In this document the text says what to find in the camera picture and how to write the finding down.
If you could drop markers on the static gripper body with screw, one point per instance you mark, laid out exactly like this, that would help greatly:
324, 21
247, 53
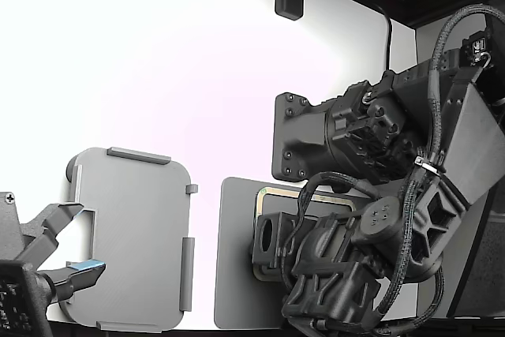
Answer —
12, 293

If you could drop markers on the grey holder with ridges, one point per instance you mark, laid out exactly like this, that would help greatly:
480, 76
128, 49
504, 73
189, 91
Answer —
138, 234

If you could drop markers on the tan rectangular adhesive frame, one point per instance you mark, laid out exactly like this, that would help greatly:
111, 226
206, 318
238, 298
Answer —
272, 191

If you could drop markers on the black six-joint robot arm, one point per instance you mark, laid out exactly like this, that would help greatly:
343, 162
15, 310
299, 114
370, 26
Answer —
300, 135

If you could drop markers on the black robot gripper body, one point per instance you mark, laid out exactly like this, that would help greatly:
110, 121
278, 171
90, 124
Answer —
335, 274

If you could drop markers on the static gripper finger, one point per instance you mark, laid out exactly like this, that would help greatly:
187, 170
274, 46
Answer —
79, 275
43, 234

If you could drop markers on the black hollow mount block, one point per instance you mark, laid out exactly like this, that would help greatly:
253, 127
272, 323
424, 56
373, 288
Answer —
282, 222

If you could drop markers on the flat dark grey tray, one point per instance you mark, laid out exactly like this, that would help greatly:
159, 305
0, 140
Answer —
236, 254

